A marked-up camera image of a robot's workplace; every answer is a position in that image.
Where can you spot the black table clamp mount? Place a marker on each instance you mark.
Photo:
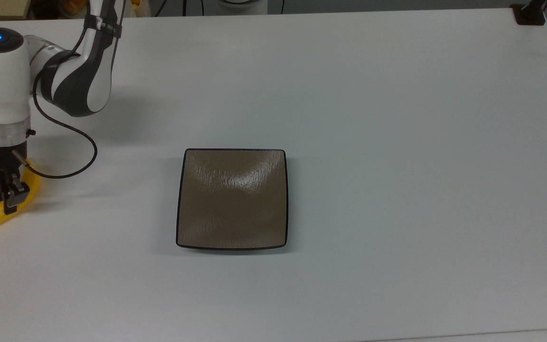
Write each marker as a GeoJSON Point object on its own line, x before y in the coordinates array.
{"type": "Point", "coordinates": [530, 14]}

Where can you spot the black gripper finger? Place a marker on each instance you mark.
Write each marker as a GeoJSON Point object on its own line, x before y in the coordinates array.
{"type": "Point", "coordinates": [2, 197]}
{"type": "Point", "coordinates": [18, 192]}

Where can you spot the square brown ceramic plate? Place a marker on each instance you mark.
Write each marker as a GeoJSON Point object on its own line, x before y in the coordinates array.
{"type": "Point", "coordinates": [232, 198]}

